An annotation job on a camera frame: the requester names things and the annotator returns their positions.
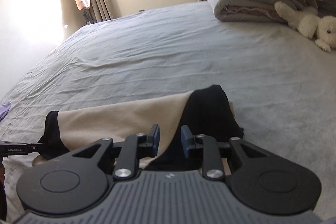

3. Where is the white plush dog toy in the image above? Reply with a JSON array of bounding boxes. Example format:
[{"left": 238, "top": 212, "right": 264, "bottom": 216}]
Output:
[{"left": 274, "top": 1, "right": 335, "bottom": 53}]

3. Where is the grey bed sheet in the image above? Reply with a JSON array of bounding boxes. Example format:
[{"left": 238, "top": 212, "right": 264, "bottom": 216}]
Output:
[{"left": 1, "top": 2, "right": 335, "bottom": 219}]

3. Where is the purple cloth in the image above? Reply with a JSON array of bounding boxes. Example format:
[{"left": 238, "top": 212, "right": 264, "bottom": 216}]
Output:
[{"left": 0, "top": 102, "right": 11, "bottom": 121}]

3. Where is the beige black raglan sweatshirt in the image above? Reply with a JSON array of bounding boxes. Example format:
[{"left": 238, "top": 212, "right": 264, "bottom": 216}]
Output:
[{"left": 32, "top": 85, "right": 244, "bottom": 170}]

